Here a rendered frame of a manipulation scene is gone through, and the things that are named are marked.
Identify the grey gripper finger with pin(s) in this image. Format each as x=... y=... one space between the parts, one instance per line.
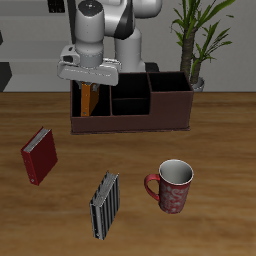
x=79 y=84
x=95 y=87

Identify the green pot plant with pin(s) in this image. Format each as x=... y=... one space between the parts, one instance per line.
x=189 y=46

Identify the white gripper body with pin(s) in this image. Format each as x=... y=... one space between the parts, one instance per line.
x=100 y=74

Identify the red patterned mug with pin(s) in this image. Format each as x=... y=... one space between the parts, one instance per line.
x=175 y=193

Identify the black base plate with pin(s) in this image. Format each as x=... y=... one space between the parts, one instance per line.
x=152 y=67

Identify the red book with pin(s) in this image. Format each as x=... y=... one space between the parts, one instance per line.
x=41 y=157

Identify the orange book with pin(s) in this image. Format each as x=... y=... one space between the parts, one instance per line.
x=87 y=101

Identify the dark brown desk caddy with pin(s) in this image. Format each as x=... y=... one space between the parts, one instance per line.
x=166 y=111

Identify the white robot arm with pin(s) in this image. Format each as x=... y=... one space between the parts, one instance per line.
x=126 y=50

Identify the black background block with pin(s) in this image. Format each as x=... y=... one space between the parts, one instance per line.
x=4 y=76

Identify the grey striped book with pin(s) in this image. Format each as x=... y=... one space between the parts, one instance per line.
x=106 y=206

